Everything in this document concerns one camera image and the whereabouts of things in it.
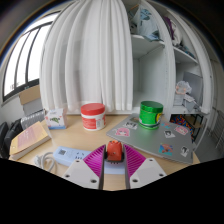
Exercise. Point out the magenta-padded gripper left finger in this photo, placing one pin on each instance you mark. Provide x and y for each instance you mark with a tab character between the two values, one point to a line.
90	173

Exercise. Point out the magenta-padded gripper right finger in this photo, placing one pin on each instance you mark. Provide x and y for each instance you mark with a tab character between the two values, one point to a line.
138	171

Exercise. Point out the orange charger block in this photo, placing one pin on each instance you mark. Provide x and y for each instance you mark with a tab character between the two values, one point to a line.
115	151

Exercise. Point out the silver laptop with stickers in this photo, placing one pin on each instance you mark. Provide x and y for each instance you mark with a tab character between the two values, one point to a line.
156	136

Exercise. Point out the white jar with red lid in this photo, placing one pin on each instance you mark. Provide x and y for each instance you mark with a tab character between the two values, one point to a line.
93	117

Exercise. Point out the green round tin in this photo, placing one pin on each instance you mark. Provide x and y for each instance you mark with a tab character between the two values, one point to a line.
150	115

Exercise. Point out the small white printed box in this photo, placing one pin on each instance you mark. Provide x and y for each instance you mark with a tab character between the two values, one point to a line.
56	118

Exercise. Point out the colourful patterned cloth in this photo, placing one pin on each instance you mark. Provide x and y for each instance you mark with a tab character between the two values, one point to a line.
181	122

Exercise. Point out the yellow covered book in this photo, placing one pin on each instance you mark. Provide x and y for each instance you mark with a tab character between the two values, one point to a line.
28	138

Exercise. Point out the grey ribbed radiator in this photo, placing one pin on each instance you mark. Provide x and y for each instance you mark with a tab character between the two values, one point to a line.
32	119

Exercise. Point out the black bag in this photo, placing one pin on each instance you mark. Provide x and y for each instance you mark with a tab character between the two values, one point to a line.
7	138

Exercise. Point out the brown cardboard box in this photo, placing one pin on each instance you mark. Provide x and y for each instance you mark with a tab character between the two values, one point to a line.
30	94

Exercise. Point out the white shelf unit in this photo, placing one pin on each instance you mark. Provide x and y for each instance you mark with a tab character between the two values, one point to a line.
151	63

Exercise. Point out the white curtain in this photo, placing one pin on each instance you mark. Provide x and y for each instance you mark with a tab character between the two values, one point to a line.
86	56

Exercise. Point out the window with dark frame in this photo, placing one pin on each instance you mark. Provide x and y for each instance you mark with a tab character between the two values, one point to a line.
23	60

